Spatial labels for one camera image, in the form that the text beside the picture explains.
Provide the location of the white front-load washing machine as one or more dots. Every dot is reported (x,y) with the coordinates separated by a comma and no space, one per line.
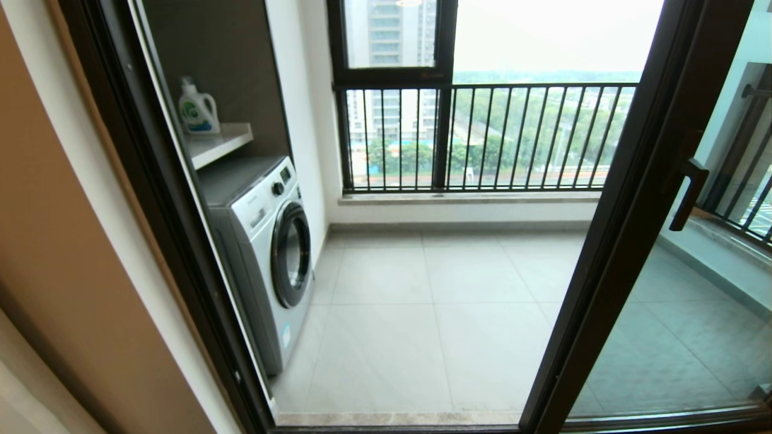
(259,253)

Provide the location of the black balcony railing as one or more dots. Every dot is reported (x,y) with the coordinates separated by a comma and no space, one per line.
(512,138)
(745,175)

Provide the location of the dark brown glass sliding door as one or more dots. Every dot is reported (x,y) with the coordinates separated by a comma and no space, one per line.
(627,211)

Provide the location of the white detergent bottle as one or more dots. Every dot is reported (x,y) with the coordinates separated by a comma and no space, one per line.
(197,110)

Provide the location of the white curtain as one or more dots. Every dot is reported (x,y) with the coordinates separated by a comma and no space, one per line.
(30,398)

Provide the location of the dark brown cabinet niche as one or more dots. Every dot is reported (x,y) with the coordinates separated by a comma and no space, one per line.
(223,54)

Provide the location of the grey stone window sill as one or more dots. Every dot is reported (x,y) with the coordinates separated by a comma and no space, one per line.
(470,198)
(730,238)

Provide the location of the white shelf board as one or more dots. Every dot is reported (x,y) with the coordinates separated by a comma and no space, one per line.
(217,144)

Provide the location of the dark balcony window frame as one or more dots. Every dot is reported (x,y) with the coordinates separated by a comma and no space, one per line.
(443,78)

